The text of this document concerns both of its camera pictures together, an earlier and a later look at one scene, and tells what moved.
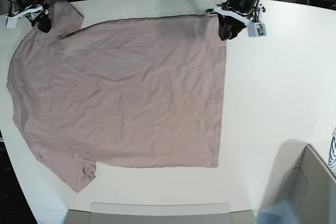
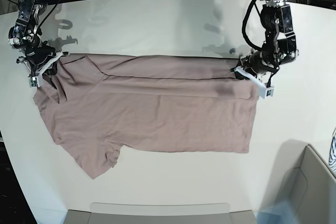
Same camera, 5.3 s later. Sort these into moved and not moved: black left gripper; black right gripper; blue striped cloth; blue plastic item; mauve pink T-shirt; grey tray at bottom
Moved: mauve pink T-shirt; black right gripper; black left gripper
Not moved: blue plastic item; blue striped cloth; grey tray at bottom
